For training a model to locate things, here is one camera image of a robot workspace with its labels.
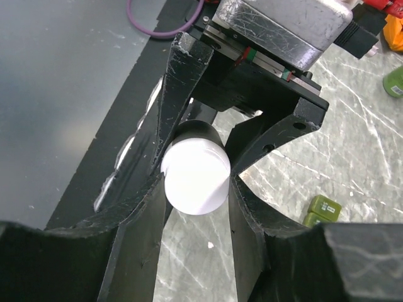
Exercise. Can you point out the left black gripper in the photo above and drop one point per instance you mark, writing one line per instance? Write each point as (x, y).
(223, 70)

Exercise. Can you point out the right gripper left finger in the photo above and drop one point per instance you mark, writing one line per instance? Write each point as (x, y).
(111, 256)

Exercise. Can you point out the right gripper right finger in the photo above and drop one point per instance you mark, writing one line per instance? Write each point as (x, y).
(278, 259)

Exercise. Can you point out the green weekly pill organizer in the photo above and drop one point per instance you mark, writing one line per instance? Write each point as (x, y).
(321, 210)

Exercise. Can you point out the dark white-capped pill bottle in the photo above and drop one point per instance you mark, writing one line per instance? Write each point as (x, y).
(196, 169)

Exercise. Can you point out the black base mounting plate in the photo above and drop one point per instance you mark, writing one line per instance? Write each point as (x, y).
(116, 171)

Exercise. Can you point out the green cylindrical container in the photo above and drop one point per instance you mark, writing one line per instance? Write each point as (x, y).
(392, 83)

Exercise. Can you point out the orange honey dijon chip bag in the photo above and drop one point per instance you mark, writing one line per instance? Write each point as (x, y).
(393, 33)

